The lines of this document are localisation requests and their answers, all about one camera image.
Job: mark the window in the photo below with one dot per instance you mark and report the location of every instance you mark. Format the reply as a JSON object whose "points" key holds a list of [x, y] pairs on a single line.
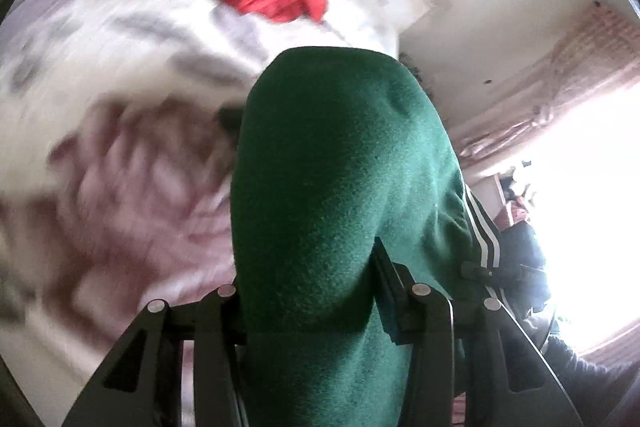
{"points": [[590, 207]]}

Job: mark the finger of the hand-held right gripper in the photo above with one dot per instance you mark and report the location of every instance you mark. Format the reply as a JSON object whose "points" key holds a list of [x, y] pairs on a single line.
{"points": [[480, 269]]}

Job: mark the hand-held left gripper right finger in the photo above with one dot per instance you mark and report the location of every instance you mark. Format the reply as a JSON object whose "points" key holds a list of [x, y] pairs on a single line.
{"points": [[395, 302]]}

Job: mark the lavender floral blanket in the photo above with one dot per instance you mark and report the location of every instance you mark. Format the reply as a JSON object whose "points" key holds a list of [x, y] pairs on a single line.
{"points": [[100, 107]]}

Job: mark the person's right forearm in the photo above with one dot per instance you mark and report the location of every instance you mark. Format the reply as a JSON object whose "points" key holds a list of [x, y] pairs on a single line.
{"points": [[590, 377]]}

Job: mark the white pillow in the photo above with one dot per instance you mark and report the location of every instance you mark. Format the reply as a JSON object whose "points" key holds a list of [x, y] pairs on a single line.
{"points": [[365, 22]]}

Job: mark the maroon garment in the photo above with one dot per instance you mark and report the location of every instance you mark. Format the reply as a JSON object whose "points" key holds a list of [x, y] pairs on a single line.
{"points": [[512, 212]]}

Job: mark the dark small clutter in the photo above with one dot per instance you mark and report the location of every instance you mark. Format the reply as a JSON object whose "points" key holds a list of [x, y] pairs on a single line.
{"points": [[412, 66]]}

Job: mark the pink floral curtain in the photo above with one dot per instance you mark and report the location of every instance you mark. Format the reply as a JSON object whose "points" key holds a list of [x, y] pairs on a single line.
{"points": [[575, 72]]}

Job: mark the green varsity jacket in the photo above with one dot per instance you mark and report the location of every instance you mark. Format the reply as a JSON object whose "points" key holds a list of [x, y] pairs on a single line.
{"points": [[325, 182]]}

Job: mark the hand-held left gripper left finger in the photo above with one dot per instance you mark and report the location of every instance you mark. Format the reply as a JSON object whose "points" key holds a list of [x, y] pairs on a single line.
{"points": [[215, 347]]}

